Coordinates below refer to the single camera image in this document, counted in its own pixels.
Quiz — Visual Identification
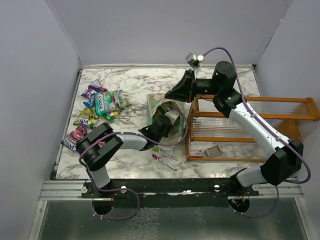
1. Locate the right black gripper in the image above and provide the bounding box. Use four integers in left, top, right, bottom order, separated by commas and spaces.
164, 69, 221, 104

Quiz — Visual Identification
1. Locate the green printed paper bag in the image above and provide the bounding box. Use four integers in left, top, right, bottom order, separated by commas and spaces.
146, 93, 189, 164

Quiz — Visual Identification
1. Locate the mint green Fox's candy packet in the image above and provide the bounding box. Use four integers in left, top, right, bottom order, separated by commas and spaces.
95, 90, 122, 116

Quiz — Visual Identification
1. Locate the purple snack packet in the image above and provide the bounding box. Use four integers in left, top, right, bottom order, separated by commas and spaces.
81, 79, 108, 99

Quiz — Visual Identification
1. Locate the blue candy packet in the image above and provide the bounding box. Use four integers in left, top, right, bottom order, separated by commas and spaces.
83, 93, 96, 109

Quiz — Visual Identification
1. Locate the yellow green snack packet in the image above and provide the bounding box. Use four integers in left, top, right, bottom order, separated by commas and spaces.
73, 107, 100, 130

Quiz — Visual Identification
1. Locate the red snack packet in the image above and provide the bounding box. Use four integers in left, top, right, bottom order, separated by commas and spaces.
61, 123, 88, 151

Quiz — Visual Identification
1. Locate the yellow Fox's candy packet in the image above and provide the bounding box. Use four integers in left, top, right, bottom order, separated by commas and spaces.
102, 96, 131, 122

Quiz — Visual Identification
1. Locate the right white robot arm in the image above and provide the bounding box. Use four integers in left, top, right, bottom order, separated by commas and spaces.
165, 61, 304, 196

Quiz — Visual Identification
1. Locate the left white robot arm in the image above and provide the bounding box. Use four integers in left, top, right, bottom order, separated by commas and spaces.
75, 109, 180, 198

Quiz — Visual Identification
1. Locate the wooden rack with clear rods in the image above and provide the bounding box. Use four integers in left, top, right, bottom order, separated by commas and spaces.
185, 95, 320, 162

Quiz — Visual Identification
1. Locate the red white card box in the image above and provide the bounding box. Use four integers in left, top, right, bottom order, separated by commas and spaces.
189, 149, 203, 158

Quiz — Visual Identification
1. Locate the small open cardboard box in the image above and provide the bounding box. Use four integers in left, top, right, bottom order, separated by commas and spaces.
205, 145, 223, 158

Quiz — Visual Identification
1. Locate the green capped pen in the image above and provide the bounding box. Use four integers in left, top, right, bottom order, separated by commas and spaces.
151, 147, 179, 161

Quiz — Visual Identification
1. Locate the purple capped pen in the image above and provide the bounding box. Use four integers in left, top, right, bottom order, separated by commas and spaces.
152, 153, 177, 172

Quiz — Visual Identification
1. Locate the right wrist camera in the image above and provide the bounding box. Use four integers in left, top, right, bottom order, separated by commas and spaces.
185, 52, 205, 78

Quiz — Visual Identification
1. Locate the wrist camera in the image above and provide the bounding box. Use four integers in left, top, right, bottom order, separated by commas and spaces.
185, 52, 205, 78
164, 109, 180, 125

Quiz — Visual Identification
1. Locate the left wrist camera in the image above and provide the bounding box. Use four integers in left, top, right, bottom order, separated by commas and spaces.
164, 109, 180, 125

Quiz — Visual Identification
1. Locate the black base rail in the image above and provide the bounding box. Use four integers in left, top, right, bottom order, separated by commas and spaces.
81, 178, 259, 213

